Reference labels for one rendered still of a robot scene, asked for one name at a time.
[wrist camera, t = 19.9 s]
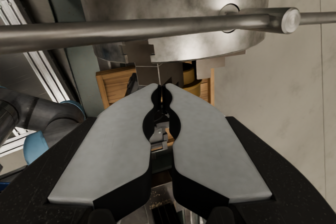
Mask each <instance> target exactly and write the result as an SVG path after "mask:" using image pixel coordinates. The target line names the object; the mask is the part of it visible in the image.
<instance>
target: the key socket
mask: <svg viewBox="0 0 336 224"><path fill-rule="evenodd" d="M238 12H239V11H238V9H237V7H236V6H235V5H233V4H226V5H225V6H224V7H223V8H222V9H221V10H220V12H219V14H218V16H223V15H225V13H238ZM231 31H233V30H226V31H222V32H224V33H229V32H231Z"/></svg>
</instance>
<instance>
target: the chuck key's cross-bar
mask: <svg viewBox="0 0 336 224"><path fill-rule="evenodd" d="M300 17H301V18H300V23H299V25H315V24H331V23H336V12H312V13H300ZM269 21H270V16H269V14H250V15H223V16H201V17H179V18H157V19H134V20H112V21H90V22H68V23H45V24H23V25H1V26H0V55H7V54H16V53H25V52H34V51H43V50H53V49H62V48H71V47H80V46H89V45H98V44H107V43H116V42H125V41H134V40H144V39H153V38H162V37H171V36H180V35H189V34H198V33H207V32H216V31H226V30H236V29H251V28H266V27H267V26H268V25H269Z"/></svg>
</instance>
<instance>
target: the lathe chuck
mask: <svg viewBox="0 0 336 224"><path fill-rule="evenodd" d="M81 4H82V8H83V12H84V16H85V20H86V22H90V21H112V20H134V19H157V18H179V17H201V16H218V15H219V12H220V10H221V9H222V8H223V7H224V6H225V5H226V4H233V5H235V6H236V7H237V9H238V11H240V10H242V9H251V8H268V7H269V0H81ZM265 37H266V33H265V32H259V31H249V30H240V29H236V30H233V31H231V32H229V33H224V32H222V31H216V32H207V33H198V34H189V35H180V36H171V37H162V38H153V39H144V40H148V44H153V46H154V54H152V55H151V56H150V59H151V63H152V64H163V63H177V62H187V61H195V60H202V59H209V58H214V57H220V56H224V55H229V54H233V53H237V52H240V51H244V50H246V49H249V48H252V47H254V46H256V45H258V44H259V43H260V42H262V41H263V40H264V39H265ZM124 44H125V42H116V43H107V44H98V45H93V46H92V47H93V51H94V54H95V55H96V56H97V57H98V58H100V59H102V60H105V61H109V62H115V63H124V64H127V63H129V61H128V56H127V54H124V53H123V49H122V45H124Z"/></svg>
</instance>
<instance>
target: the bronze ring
mask: <svg viewBox="0 0 336 224"><path fill-rule="evenodd" d="M182 66H183V80H184V86H183V87H182V89H184V90H186V91H188V92H190V93H192V94H194V95H196V96H198V97H199V96H200V95H201V83H202V81H203V80H202V79H200V80H198V79H197V78H196V77H195V68H194V65H192V64H190V63H182Z"/></svg>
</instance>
